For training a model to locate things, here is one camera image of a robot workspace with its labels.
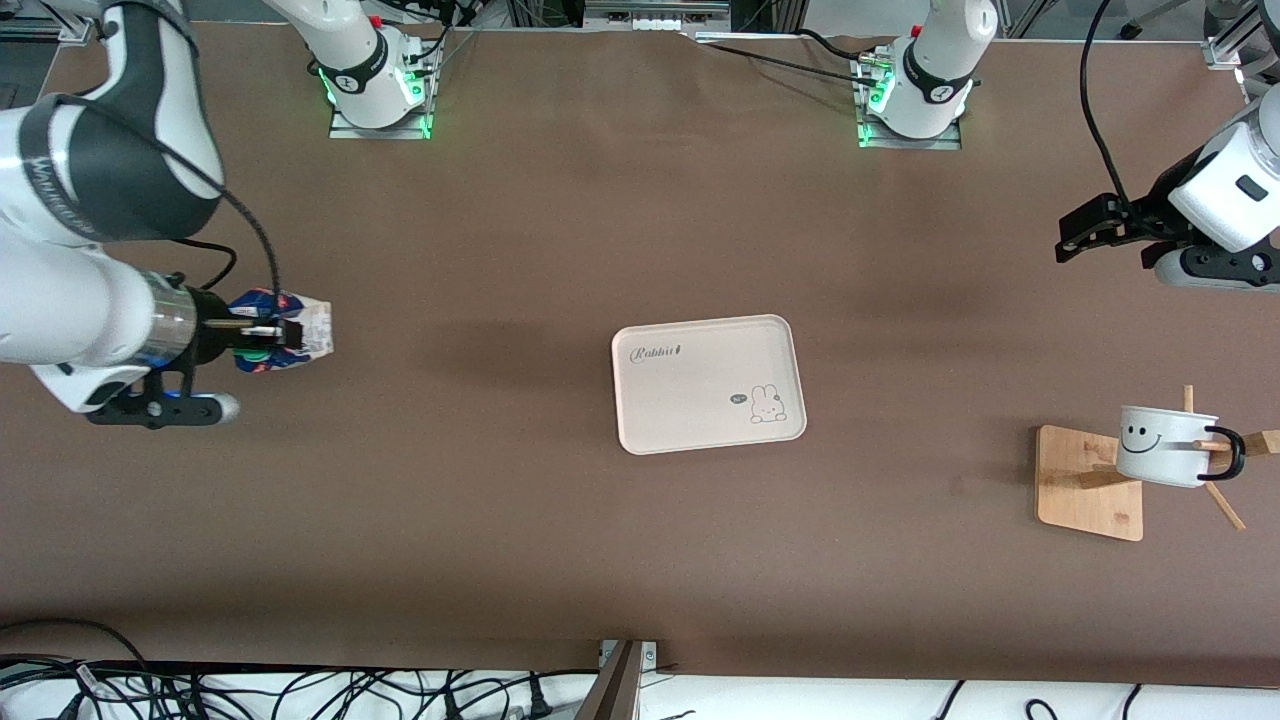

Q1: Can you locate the blue milk carton green cap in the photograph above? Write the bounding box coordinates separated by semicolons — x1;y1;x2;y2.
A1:
228;288;334;374

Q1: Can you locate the white smiley mug black handle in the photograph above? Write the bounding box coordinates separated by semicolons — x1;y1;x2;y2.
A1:
1115;405;1248;489

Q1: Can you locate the wooden mug tree rack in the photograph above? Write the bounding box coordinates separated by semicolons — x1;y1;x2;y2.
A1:
1035;385;1280;543

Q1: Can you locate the white rabbit print tray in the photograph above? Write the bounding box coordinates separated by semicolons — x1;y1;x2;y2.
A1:
611;314;808;456

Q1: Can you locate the grey metal box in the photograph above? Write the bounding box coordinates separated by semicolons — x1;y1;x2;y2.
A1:
583;0;733;31

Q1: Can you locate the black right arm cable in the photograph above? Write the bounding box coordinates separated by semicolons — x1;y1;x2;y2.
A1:
30;93;284;321

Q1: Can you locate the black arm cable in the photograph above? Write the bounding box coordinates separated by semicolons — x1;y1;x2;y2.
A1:
30;93;284;321
1080;0;1136;206

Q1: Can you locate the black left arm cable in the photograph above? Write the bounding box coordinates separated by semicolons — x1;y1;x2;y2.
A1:
1080;0;1136;206

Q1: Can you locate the aluminium frame rail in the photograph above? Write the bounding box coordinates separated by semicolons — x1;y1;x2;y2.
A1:
1203;35;1280;71
0;0;93;43

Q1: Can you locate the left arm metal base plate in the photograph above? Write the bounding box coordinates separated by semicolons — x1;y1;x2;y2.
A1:
855;55;963;151

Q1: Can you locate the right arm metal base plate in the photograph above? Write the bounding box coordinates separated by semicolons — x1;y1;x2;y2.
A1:
328;100;433;141

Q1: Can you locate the black looped cable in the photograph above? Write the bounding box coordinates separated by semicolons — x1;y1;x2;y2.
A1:
0;618;151;691

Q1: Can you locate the black cable on table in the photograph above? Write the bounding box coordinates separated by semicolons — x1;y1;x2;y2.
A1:
690;28;886;86

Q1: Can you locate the black cable bundle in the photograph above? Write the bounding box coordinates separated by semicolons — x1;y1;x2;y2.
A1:
0;655;601;720

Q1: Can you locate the grey metal frame post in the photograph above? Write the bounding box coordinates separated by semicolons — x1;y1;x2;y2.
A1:
575;640;659;720

